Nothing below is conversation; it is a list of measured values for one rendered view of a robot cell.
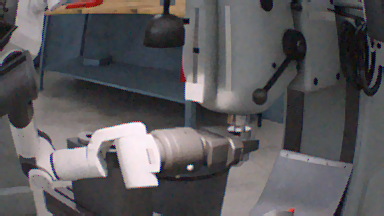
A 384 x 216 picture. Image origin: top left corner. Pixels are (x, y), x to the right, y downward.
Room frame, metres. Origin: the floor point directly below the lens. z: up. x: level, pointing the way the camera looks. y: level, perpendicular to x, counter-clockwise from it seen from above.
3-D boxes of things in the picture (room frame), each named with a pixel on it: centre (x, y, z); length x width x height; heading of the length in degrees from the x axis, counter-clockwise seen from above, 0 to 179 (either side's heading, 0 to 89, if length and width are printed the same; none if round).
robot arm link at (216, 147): (1.79, -0.01, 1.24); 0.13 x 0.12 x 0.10; 34
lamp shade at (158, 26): (1.64, 0.05, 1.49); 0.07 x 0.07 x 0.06
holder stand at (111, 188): (2.09, 0.20, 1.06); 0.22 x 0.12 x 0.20; 42
